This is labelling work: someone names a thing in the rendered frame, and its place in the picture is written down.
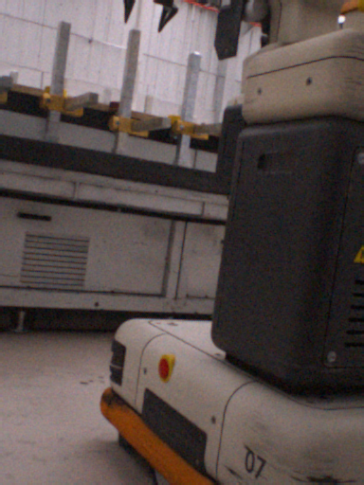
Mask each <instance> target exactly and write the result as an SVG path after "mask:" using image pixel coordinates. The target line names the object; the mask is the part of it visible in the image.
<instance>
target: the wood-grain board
mask: <svg viewBox="0 0 364 485"><path fill-rule="evenodd" d="M10 91H14V92H18V93H24V94H28V95H32V96H36V97H40V96H41V95H42V94H43V93H44V92H45V90H44V89H38V88H34V87H30V86H25V85H22V84H17V82H14V83H13V85H12V89H10ZM85 108H90V109H95V110H99V111H103V112H107V113H112V112H109V111H108V109H109V105H107V104H103V102H99V101H98V104H96V105H93V106H89V107H85ZM130 117H133V118H139V119H142V118H145V119H150V118H155V117H161V116H156V115H151V114H147V113H142V112H139V111H134V110H131V115H130Z"/></svg>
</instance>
